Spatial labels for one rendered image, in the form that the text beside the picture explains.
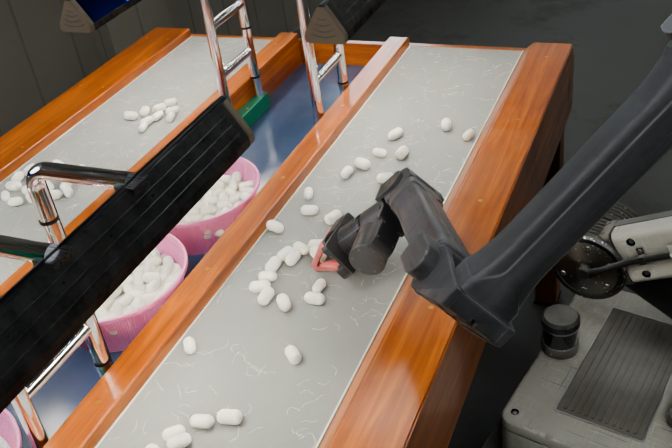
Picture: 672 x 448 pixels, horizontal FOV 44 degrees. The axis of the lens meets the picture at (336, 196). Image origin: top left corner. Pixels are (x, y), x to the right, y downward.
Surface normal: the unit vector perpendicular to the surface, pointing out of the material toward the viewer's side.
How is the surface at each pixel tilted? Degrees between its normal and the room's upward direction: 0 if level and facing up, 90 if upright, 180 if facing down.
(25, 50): 90
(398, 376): 0
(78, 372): 0
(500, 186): 0
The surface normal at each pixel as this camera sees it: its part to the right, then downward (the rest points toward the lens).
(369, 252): -0.29, 0.61
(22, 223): -0.12, -0.83
